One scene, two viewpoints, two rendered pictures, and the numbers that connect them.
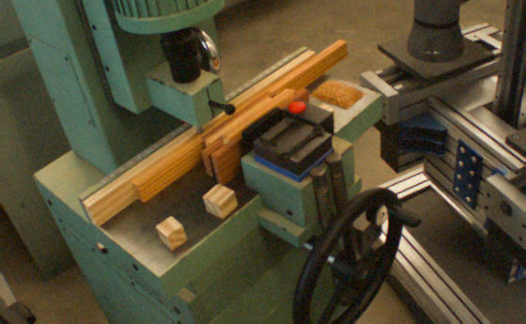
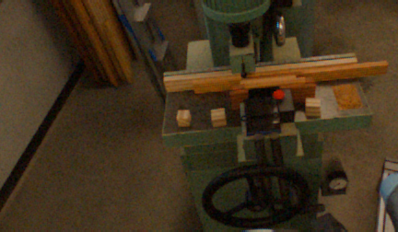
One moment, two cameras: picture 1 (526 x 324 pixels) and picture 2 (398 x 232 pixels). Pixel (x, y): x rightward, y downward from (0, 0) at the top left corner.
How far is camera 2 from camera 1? 0.54 m
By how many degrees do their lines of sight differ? 32
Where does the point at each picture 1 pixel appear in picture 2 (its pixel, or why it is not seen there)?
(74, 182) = (199, 58)
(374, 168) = not seen: outside the picture
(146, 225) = (183, 106)
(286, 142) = (255, 110)
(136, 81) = (222, 29)
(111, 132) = (215, 46)
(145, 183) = (197, 85)
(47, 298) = not seen: hidden behind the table
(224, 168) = (235, 101)
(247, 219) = (228, 134)
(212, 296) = (197, 159)
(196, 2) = (233, 11)
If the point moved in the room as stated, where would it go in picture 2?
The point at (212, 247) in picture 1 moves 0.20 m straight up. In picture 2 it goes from (201, 137) to (188, 87)
